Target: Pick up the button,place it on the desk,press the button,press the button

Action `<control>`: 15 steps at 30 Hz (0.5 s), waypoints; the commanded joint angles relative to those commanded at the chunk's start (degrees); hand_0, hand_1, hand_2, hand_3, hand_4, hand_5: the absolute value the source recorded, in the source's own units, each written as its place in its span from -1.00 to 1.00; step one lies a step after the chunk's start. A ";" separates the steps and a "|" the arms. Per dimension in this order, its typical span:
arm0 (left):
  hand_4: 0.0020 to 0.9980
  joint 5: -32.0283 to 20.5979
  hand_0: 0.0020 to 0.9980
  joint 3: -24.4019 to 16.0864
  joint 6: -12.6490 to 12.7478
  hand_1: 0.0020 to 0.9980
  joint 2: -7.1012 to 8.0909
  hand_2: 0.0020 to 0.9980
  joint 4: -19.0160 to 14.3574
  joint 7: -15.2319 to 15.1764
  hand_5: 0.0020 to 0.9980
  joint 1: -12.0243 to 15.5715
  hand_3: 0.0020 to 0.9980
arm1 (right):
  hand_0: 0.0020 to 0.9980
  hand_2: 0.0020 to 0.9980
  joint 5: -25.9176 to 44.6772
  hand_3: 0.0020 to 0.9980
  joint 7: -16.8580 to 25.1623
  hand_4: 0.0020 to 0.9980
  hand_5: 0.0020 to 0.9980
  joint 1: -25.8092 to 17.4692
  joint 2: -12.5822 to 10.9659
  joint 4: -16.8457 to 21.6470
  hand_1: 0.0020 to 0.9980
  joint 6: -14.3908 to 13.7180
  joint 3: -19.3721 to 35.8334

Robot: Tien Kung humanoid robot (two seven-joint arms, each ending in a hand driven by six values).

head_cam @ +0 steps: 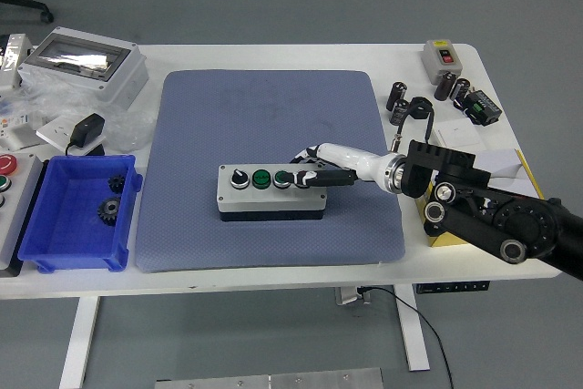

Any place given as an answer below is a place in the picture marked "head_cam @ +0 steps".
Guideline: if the small white printed box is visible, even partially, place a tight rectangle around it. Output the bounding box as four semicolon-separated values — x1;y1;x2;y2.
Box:
0;110;40;152

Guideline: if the black module with green terminal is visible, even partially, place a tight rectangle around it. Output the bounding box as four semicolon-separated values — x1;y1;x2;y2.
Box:
462;89;503;127

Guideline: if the yellow and white cardboard box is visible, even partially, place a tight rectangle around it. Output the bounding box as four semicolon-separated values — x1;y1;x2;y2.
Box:
421;148;547;248

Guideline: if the black hex nut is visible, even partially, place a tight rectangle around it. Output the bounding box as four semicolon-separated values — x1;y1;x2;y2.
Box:
407;96;433;119

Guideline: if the grey-blue table mat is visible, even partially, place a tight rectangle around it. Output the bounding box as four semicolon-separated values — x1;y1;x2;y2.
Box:
135;68;406;274

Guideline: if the grey two-button switch box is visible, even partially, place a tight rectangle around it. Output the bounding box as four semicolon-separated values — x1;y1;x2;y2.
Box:
420;39;457;86

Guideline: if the grey enclosure with clear lid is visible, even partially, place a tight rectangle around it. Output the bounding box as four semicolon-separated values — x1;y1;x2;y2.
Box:
16;26;150;111

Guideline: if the white electrical device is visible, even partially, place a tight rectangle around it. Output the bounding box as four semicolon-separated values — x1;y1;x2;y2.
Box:
0;33;34;94

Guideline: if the black table control panel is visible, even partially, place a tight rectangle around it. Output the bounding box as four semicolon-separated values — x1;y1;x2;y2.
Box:
414;280;492;294

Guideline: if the blue plastic bin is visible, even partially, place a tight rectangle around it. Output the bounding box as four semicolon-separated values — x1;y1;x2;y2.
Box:
16;154;144;274

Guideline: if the black cylindrical capacitor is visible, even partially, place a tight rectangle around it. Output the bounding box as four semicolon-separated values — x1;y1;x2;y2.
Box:
434;70;458;102
449;77;472;107
385;80;408;112
389;97;410;127

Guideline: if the silver metal plate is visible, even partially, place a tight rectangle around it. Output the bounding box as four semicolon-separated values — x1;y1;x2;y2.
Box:
154;366;384;389

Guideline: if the white wall switch plate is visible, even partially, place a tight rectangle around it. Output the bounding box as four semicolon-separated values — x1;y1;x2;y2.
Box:
431;118;483;150

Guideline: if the grey four-button control box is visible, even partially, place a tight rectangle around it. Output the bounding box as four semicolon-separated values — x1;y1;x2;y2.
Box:
216;163;328;222

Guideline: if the clear plastic bag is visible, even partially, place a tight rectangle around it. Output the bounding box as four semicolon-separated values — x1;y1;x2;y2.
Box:
0;74;156;153

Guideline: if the black power adapter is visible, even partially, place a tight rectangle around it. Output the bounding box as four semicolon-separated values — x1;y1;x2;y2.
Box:
65;112;107;157

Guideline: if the grey under-table bracket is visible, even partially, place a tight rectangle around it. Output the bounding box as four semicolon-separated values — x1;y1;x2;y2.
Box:
335;286;373;306

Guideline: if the white socket plate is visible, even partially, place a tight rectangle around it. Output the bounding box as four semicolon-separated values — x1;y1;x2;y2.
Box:
35;115;106;157

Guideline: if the white table leg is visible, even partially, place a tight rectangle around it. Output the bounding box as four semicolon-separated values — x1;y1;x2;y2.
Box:
58;296;100;389
394;286;431;372

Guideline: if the thin black floor cable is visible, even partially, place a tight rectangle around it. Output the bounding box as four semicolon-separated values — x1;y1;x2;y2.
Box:
359;287;455;389

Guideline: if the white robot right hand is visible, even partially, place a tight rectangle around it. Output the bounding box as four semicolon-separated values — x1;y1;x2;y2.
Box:
290;141;397;192

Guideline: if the grey emergency-stop button box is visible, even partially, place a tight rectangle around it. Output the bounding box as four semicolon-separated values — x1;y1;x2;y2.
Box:
0;151;46;277

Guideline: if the large black gear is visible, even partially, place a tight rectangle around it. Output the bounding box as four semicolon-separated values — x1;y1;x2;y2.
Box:
97;196;123;227

